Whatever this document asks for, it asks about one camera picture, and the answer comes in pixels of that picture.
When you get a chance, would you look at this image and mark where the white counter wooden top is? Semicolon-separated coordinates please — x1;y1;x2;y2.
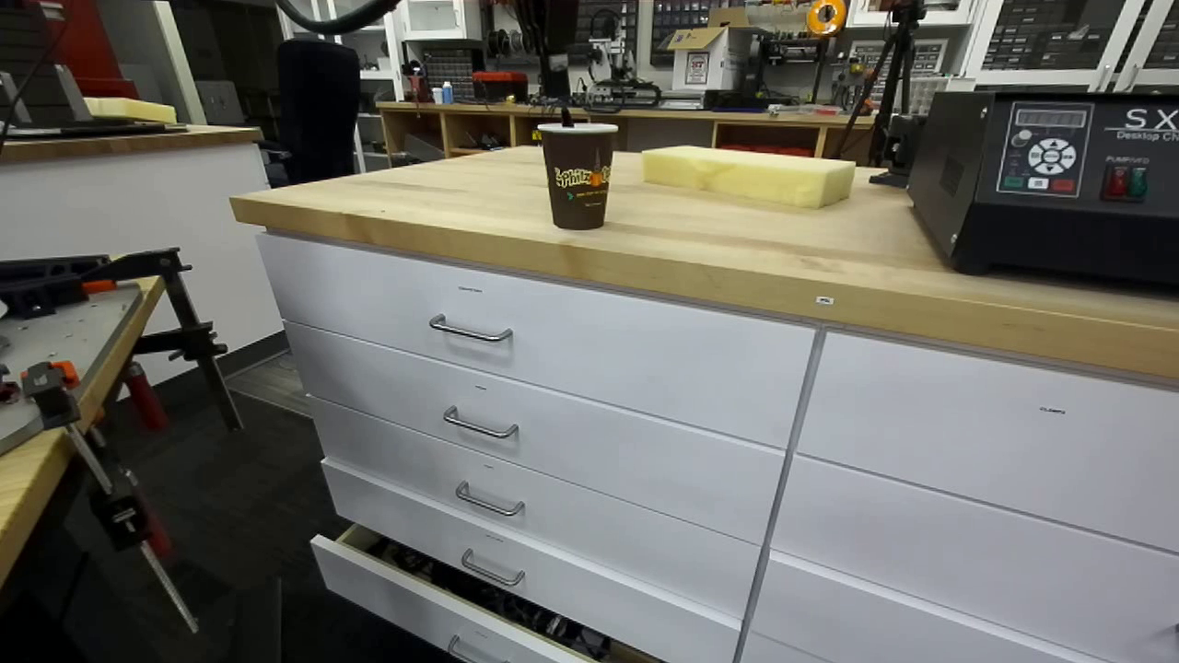
0;120;288;370

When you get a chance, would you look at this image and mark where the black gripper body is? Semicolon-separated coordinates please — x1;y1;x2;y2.
512;0;581;62

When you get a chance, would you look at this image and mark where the wooden background workbench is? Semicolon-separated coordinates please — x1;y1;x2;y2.
377;99;877;164

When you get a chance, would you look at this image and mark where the yellow tape roll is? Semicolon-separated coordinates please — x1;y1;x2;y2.
802;0;849;40

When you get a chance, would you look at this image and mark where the thin yellow foam slab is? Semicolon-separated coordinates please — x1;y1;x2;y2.
81;90;183;130

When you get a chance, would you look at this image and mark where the black control box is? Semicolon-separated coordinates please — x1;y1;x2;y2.
905;89;1179;293

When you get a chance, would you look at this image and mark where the red panel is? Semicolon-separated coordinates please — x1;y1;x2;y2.
48;0;145;104

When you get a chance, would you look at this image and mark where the white framed wall cabinet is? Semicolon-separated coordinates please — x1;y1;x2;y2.
961;0;1179;90

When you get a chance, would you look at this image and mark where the small wooden birdhouse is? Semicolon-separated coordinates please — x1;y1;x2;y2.
667;26;735;99

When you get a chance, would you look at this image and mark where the black camera tripod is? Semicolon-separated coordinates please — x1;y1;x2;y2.
840;0;932;126

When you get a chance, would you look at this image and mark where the white drawer cabinet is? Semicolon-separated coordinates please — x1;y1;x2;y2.
254;230;1179;663

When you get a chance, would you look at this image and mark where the silver drawer handle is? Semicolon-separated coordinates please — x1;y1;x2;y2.
453;477;529;524
426;314;514;348
438;405;524;444
458;545;529;594

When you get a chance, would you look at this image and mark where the black clamp red grip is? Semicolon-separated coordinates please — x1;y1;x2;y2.
0;247;245;434

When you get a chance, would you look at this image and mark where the black high-back office chair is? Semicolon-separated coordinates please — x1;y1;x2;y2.
260;35;364;188

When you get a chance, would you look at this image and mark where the open white drawer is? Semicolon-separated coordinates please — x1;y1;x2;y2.
304;525;655;663

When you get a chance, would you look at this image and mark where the red toolbox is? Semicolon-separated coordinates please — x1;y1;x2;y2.
471;66;529;106

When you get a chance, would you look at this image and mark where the brown paper coffee cup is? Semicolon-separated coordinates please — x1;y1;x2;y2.
535;118;622;230

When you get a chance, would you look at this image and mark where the long bar clamp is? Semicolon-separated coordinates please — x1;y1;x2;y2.
17;357;204;637

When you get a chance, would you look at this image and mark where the wooden side table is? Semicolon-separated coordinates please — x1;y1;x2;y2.
0;273;169;580

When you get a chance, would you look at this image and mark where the yellow foam block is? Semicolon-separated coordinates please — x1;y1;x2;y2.
638;144;859;209

